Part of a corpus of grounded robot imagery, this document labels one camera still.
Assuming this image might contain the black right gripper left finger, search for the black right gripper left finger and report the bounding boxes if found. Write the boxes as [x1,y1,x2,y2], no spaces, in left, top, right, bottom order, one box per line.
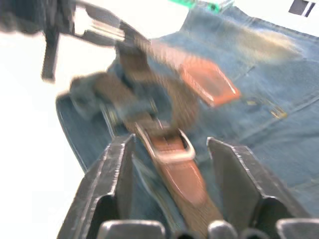
[56,133,137,239]

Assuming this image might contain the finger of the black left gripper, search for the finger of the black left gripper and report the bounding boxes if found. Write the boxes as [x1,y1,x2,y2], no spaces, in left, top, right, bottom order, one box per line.
[40,28,61,82]
[74,1,152,52]

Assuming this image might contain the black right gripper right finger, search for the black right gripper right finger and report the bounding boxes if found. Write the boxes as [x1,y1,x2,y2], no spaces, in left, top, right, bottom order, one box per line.
[206,137,311,239]

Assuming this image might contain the brown braided belt silver buckle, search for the brown braided belt silver buckle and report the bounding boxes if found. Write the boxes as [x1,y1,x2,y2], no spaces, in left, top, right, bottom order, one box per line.
[71,39,242,239]

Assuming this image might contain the blue denim shorts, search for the blue denim shorts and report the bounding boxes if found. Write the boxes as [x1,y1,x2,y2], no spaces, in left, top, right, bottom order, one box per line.
[55,4,319,239]

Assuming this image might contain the green plastic object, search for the green plastic object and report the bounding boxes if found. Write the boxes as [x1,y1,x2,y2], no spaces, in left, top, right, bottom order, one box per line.
[167,0,223,12]

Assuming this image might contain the dark rectangular object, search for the dark rectangular object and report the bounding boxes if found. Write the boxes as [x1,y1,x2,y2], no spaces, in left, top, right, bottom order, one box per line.
[288,0,317,17]

